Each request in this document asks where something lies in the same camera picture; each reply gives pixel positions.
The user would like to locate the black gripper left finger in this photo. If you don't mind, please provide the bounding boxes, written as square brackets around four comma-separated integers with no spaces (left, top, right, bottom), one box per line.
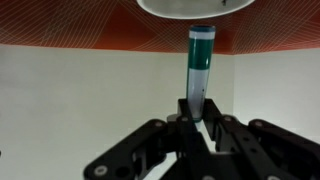
[83,98,210,180]

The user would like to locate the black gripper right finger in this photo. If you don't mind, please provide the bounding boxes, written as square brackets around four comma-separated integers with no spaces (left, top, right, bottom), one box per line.
[202,98,320,180]

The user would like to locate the teal and white marker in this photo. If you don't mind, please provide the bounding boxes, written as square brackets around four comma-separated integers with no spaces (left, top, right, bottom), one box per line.
[185,25,217,123]

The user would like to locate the white mug with red print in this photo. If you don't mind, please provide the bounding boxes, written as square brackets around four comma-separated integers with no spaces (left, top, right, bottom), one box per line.
[135,0,257,20]

